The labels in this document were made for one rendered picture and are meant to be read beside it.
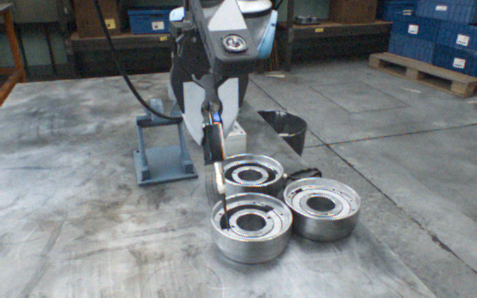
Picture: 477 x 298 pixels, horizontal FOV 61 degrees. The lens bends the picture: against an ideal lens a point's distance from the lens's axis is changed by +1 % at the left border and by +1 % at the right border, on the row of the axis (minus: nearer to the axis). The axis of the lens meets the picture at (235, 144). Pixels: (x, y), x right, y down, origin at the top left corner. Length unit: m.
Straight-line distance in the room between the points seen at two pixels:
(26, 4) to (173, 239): 3.87
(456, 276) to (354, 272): 1.36
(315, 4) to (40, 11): 2.94
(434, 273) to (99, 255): 1.49
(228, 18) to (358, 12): 4.32
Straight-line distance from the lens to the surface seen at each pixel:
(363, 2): 4.75
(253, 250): 0.49
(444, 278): 1.83
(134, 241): 0.56
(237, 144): 0.74
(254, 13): 0.96
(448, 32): 4.34
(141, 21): 4.03
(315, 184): 0.62
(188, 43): 0.47
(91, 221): 0.61
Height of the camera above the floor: 1.14
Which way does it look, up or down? 26 degrees down
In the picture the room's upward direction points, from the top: straight up
